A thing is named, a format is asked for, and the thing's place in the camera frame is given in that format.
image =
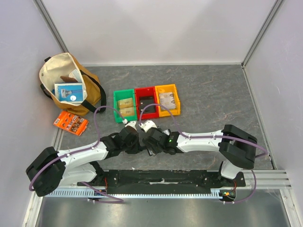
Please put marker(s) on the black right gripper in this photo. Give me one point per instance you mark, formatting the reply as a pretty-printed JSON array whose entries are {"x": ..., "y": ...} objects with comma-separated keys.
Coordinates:
[{"x": 148, "y": 142}]

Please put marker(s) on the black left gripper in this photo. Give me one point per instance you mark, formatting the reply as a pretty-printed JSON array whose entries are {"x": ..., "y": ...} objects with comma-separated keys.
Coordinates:
[{"x": 137, "y": 148}]

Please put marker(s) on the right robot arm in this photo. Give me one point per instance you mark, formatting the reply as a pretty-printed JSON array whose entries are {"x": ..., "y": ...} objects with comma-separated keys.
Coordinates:
[{"x": 237, "y": 146}]

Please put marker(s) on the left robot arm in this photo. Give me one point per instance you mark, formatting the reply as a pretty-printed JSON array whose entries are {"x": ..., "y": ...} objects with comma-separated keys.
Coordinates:
[{"x": 54, "y": 168}]

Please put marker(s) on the gold card front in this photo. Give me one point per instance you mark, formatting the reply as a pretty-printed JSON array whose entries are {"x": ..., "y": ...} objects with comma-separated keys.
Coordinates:
[{"x": 125, "y": 112}]

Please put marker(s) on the gold card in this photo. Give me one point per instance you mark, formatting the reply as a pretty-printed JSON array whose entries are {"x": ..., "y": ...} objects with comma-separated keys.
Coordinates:
[
  {"x": 125, "y": 103},
  {"x": 125, "y": 112}
]

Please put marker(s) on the gold card rear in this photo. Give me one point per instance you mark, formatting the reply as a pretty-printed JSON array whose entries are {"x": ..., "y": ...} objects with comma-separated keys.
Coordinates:
[{"x": 125, "y": 103}]

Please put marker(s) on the black cards in bin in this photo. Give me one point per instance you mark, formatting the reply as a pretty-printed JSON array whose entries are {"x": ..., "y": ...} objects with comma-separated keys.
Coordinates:
[{"x": 145, "y": 101}]

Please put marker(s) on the white patterned card stack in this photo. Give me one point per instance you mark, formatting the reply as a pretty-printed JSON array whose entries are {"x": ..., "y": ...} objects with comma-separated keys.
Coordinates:
[{"x": 167, "y": 100}]

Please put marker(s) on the green plastic bin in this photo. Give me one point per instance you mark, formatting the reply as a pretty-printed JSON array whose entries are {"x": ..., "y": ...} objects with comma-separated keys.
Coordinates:
[{"x": 123, "y": 94}]

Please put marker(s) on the red plastic bin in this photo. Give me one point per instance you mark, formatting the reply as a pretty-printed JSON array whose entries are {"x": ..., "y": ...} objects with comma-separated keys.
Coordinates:
[{"x": 146, "y": 91}]

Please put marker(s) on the orange snack packet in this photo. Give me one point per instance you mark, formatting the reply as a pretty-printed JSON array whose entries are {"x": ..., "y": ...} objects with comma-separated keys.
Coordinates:
[{"x": 71, "y": 123}]

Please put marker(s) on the yellow plastic bin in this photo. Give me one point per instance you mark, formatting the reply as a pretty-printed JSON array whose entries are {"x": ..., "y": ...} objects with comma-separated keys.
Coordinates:
[{"x": 169, "y": 88}]

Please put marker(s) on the blue white booklet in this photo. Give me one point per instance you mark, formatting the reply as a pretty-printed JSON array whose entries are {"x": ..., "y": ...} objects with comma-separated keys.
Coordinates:
[{"x": 70, "y": 92}]

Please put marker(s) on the silver foil packet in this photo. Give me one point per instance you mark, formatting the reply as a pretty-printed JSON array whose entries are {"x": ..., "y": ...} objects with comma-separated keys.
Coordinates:
[{"x": 75, "y": 74}]

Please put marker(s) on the brown wallet in bag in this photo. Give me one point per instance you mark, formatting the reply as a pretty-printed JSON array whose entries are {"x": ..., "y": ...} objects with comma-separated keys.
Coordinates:
[{"x": 68, "y": 79}]

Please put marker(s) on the mustard canvas tote bag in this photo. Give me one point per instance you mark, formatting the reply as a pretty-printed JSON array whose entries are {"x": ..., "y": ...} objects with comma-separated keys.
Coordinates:
[{"x": 62, "y": 65}]

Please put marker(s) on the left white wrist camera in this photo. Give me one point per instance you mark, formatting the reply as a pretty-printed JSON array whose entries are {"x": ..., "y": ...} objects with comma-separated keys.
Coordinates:
[{"x": 131, "y": 124}]

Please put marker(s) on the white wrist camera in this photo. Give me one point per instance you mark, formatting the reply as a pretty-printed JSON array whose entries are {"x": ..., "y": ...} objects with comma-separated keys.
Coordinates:
[
  {"x": 131, "y": 124},
  {"x": 149, "y": 124}
]

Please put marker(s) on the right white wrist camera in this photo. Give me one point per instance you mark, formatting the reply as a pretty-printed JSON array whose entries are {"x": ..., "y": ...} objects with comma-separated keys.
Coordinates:
[{"x": 149, "y": 124}]

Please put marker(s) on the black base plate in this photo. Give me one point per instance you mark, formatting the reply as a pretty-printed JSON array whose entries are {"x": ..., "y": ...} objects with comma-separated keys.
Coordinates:
[{"x": 164, "y": 181}]

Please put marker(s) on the grey cable duct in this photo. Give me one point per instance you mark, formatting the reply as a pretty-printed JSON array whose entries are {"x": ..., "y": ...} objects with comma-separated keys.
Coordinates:
[{"x": 89, "y": 193}]

